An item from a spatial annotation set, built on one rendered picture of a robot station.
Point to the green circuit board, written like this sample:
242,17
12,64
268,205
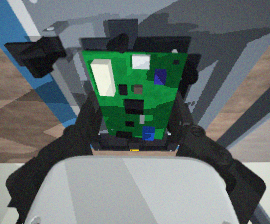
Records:
136,90

